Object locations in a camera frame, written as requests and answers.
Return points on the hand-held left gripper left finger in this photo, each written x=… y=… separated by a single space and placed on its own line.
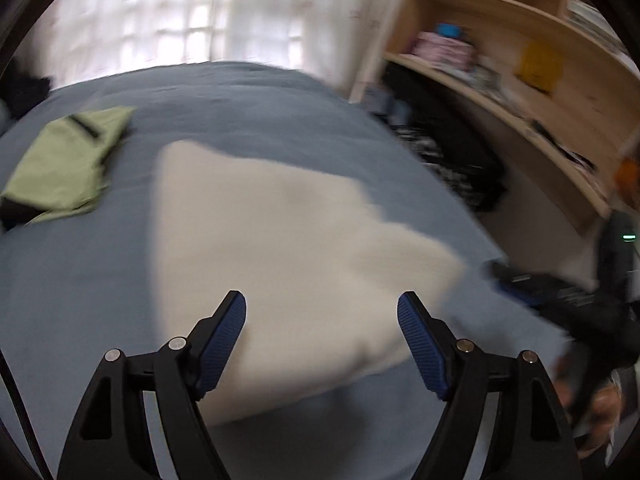
x=225 y=340

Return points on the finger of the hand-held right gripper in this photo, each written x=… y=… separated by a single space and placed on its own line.
x=520 y=285

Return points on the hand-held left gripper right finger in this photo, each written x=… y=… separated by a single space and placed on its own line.
x=417 y=340

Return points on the cream fleece garment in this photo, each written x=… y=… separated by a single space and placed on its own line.
x=280 y=240

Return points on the person's right hand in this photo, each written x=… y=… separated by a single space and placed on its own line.
x=607 y=405

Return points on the orange object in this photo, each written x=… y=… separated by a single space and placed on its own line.
x=629 y=177

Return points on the black and white patterned cloth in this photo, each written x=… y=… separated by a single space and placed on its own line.
x=450 y=170

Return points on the dark cloth pile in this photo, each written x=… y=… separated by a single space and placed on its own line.
x=450 y=110

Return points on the wooden shelf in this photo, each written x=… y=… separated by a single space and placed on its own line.
x=550 y=85

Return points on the yellow packet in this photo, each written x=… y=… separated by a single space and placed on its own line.
x=539 y=67

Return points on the blue-grey bed blanket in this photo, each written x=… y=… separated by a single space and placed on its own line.
x=225 y=105

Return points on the light green folded garment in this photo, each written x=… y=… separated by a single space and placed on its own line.
x=65 y=160

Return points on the pink patterned box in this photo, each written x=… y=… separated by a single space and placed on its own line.
x=442 y=50

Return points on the row of books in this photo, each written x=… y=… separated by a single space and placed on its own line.
x=595 y=20

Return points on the small blue box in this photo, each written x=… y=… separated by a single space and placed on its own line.
x=447 y=30

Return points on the white patterned curtain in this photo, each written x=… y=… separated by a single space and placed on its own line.
x=200 y=10

